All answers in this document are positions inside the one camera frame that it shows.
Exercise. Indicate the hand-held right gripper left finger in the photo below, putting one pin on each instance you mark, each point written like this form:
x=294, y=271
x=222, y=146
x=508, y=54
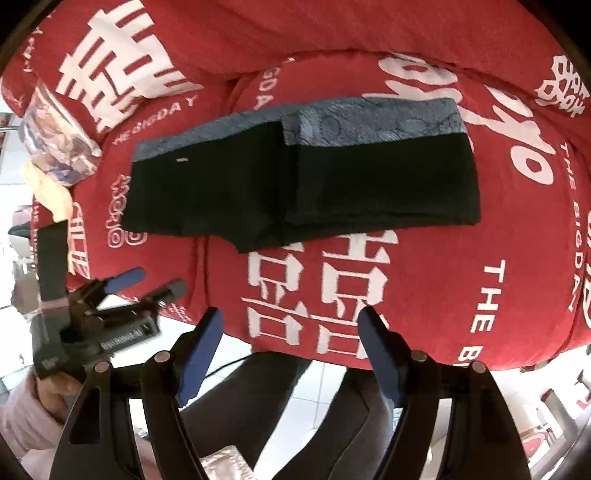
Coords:
x=198, y=364

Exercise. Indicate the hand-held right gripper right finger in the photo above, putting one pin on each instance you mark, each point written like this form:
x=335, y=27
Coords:
x=383, y=360

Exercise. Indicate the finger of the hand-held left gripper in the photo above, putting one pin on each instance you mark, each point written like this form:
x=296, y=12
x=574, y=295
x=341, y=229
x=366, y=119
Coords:
x=127, y=278
x=171, y=290

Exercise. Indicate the black pants blue-grey band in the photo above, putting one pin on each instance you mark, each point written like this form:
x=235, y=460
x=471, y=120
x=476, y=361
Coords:
x=369, y=184

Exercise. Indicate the person's left forearm pink sleeve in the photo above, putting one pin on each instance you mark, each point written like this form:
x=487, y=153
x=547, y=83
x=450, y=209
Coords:
x=18, y=424

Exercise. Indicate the person's left hand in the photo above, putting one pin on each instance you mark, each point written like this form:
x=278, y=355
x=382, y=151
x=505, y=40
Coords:
x=48, y=394

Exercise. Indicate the person's legs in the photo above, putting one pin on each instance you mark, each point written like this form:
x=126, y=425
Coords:
x=258, y=401

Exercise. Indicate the red printed bed blanket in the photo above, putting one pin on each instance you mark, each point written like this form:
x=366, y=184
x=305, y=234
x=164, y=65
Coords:
x=438, y=286

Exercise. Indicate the silver crinkled foil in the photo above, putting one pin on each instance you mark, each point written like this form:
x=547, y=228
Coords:
x=224, y=464

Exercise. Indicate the pale yellow cloth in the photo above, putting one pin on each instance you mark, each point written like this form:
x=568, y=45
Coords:
x=53, y=196

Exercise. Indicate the colourful printed pillow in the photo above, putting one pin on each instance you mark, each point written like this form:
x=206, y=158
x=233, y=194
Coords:
x=55, y=138

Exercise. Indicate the red stool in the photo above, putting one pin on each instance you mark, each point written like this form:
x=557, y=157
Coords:
x=549, y=443

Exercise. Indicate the red folded quilt white print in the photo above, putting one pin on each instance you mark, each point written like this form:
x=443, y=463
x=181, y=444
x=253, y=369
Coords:
x=207, y=37

